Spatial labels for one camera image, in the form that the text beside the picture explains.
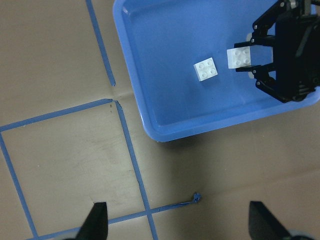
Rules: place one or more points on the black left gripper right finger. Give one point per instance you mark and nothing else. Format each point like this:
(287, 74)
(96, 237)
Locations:
(263, 225)

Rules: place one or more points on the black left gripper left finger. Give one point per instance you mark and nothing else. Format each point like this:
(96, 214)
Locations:
(95, 226)

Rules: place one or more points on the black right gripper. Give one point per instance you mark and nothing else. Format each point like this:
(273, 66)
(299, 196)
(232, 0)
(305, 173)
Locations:
(296, 54)

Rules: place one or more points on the white block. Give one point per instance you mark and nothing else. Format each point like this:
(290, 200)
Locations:
(239, 57)
(205, 69)

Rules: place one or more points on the blue plastic tray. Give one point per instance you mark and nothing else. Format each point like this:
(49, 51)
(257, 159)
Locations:
(161, 41)

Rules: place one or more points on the brown paper table cover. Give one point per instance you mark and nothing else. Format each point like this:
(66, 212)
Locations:
(71, 135)

